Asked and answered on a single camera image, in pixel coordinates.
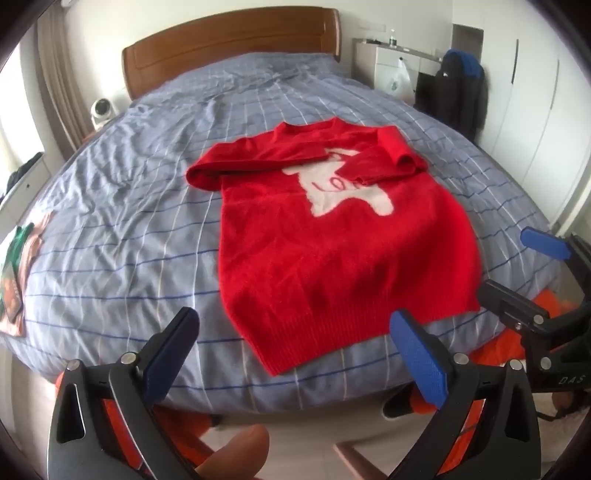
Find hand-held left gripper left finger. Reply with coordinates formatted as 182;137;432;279
48;307;200;480

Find dark clothes pile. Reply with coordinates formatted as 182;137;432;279
0;154;43;197

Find peach garment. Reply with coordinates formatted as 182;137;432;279
0;212;57;340

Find beige curtain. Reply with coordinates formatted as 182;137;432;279
36;0;93;153

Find white window cabinet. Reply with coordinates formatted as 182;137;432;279
0;152;51;220

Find person's orange pants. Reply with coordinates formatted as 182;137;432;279
54;288;591;480

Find person's left hand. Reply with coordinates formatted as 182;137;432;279
194;425;271;480

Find white bedside cabinet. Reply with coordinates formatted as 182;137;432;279
352;37;446;100

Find black and blue jacket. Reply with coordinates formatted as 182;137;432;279
416;48;489;139

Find white wardrobe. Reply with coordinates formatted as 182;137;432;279
480;9;591;227

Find window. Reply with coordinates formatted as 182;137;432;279
0;55;46;185

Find red knit sweater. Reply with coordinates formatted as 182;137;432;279
185;117;483;376

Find wooden headboard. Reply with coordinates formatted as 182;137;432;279
121;6;342;101

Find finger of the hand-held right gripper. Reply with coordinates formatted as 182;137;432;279
477;279;552;334
520;227;591;289

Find grey checked bed blanket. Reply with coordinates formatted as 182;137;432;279
0;52;561;414

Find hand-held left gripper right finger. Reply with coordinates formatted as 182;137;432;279
390;310;541;480

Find green garment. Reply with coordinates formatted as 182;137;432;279
7;223;37;280

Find white round fan heater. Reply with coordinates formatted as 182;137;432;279
89;98;116;131

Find white plastic bag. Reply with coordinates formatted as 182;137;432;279
387;56;413;97

